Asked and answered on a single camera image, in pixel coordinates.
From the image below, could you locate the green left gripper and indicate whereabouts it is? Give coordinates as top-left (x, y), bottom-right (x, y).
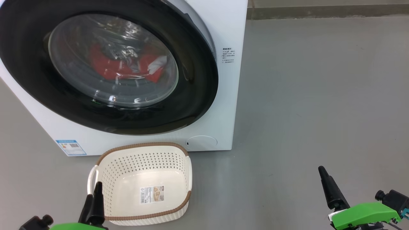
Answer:
top-left (48, 181), bottom-right (106, 230)

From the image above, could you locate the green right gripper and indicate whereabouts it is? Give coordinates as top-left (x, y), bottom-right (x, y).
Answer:
top-left (318, 166), bottom-right (402, 230)

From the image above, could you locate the red garment with white stripes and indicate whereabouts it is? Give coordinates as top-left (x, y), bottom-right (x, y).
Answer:
top-left (89, 43), bottom-right (142, 81)

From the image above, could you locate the washing machine door edge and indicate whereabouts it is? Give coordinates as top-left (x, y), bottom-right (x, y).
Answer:
top-left (0, 0), bottom-right (219, 135)

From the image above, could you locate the cream perforated laundry basket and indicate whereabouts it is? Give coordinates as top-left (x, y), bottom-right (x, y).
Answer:
top-left (87, 142), bottom-right (193, 226)

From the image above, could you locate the printed paper label sticker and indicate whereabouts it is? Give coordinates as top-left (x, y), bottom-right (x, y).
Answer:
top-left (140, 186), bottom-right (166, 205)

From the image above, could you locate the white front-load washing machine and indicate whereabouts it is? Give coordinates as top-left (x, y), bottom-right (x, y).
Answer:
top-left (0, 0), bottom-right (248, 157)

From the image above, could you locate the blue energy label sticker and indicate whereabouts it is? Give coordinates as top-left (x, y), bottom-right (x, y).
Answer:
top-left (56, 140), bottom-right (87, 156)

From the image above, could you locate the round white filter cover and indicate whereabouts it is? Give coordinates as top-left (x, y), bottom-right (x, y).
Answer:
top-left (186, 135), bottom-right (218, 150)

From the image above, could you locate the small printed text sticker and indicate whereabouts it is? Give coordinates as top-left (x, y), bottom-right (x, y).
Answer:
top-left (222, 47), bottom-right (236, 64)

